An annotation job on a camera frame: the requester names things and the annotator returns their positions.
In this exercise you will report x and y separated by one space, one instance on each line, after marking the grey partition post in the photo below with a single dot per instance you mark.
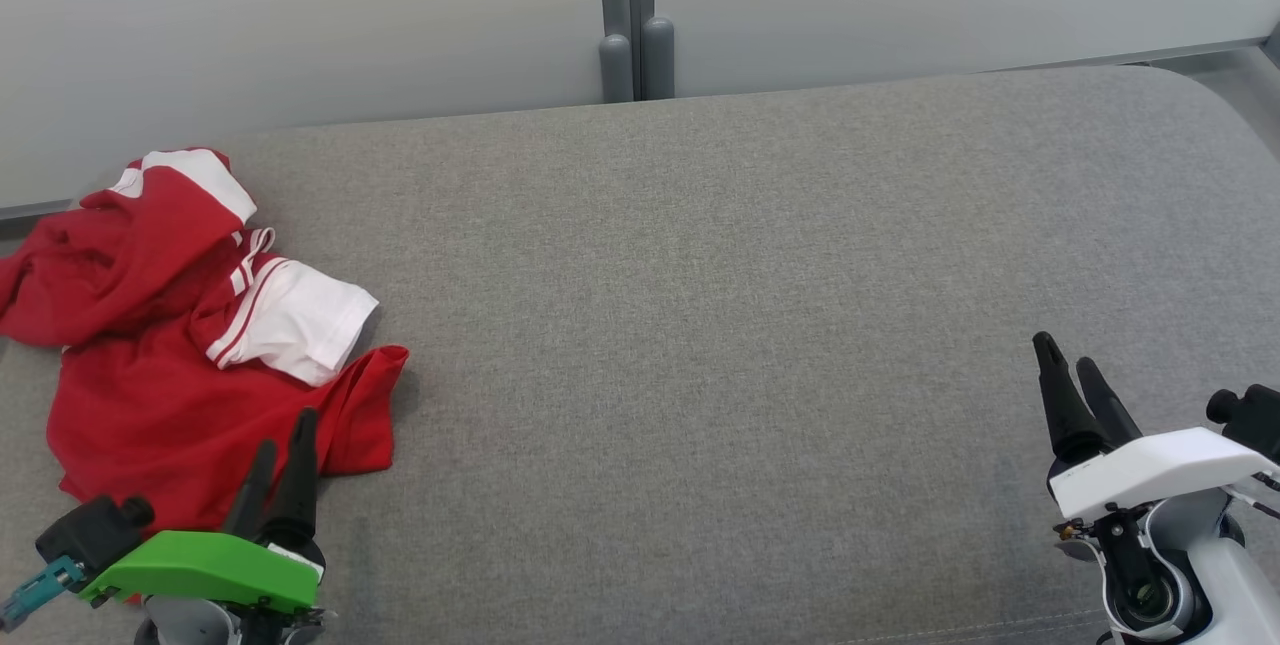
616 55
657 50

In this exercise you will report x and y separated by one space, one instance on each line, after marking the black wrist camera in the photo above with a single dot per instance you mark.
90 530
1255 415

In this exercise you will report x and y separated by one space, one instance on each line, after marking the teal left camera connector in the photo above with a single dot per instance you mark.
40 590

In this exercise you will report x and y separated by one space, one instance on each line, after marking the grey partition base rail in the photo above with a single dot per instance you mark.
1150 52

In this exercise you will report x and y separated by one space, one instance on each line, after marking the red shorts with white waistband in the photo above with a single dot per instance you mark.
180 425

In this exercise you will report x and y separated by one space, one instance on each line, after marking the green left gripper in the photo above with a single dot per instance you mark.
210 570

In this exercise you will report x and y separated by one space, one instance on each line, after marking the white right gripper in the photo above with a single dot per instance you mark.
1150 470

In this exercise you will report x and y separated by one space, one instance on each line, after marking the red t-shirt with white sleeves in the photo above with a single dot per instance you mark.
100 255

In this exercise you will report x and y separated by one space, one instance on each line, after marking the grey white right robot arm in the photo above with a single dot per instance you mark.
1230 585

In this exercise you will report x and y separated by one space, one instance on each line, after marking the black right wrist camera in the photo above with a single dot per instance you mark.
1255 415

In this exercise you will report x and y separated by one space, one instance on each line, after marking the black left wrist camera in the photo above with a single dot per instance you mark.
90 530

